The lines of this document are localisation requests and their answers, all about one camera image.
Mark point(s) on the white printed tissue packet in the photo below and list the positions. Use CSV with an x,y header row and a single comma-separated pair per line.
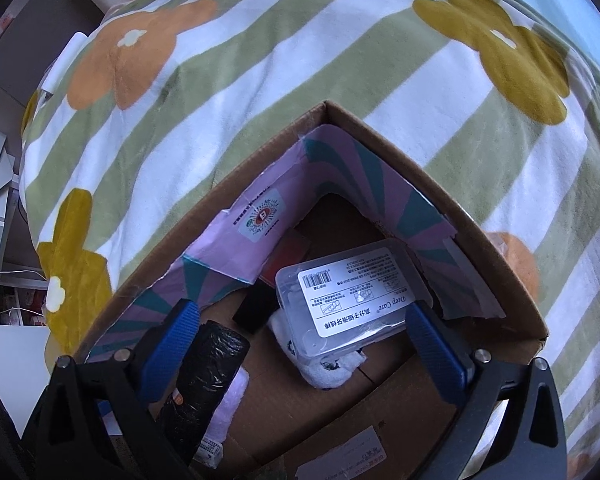
x,y
330,367

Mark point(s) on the black trash bag roll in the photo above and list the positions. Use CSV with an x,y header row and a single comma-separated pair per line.
x,y
205,380

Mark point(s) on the red and black lipstick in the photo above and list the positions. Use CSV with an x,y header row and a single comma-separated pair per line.
x,y
282,262

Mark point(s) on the cardboard box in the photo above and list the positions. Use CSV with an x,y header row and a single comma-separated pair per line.
x,y
320,410

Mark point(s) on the clear plastic floss box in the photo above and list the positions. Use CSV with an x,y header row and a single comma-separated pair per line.
x,y
350,295

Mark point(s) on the floral striped blanket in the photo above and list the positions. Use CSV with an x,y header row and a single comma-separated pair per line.
x,y
305,50

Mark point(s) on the pink cloth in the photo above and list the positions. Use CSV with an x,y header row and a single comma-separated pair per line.
x,y
230,405

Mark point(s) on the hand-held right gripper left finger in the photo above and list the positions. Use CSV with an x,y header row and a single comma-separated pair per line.
x,y
172,350

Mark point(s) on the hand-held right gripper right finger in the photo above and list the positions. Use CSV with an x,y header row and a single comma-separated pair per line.
x,y
435,355

